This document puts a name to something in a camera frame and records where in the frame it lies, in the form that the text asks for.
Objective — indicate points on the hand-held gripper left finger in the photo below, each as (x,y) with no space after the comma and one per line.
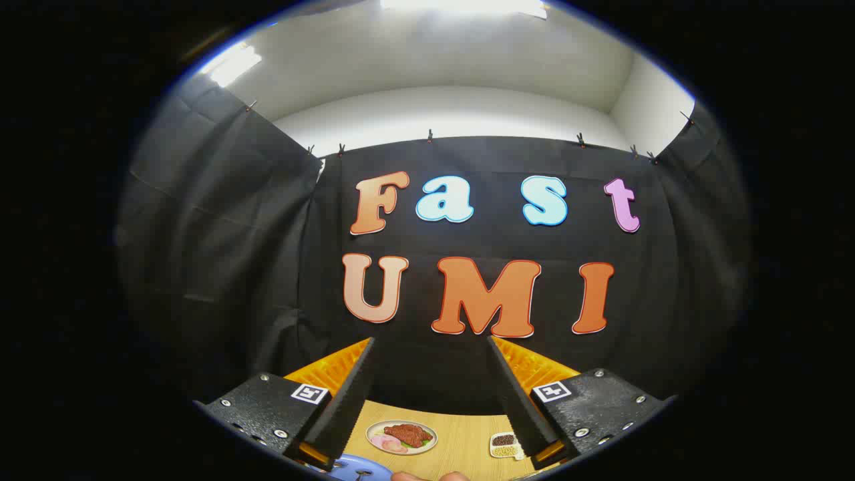
(347,407)

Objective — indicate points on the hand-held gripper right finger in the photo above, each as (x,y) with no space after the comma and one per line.
(518,407)

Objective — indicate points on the white divided bean tray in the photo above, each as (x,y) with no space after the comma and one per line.
(504,446)

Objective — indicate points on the blue round plate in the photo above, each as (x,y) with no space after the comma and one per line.
(344,467)

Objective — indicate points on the oval plate of meat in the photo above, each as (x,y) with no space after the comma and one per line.
(407,434)

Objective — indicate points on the black backdrop cloth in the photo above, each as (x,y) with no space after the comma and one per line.
(267,267)

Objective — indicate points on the row of black cloth clips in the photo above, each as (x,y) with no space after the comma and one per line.
(430,136)

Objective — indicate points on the ceiling light panel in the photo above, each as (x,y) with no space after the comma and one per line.
(467,5)
(230,63)

